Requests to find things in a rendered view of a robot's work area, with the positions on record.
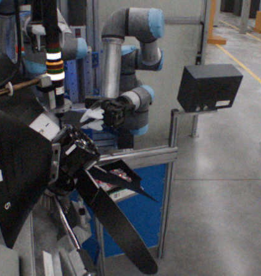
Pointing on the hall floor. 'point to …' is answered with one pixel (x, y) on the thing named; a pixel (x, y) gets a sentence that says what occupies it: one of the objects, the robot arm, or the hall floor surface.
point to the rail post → (166, 209)
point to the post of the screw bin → (100, 245)
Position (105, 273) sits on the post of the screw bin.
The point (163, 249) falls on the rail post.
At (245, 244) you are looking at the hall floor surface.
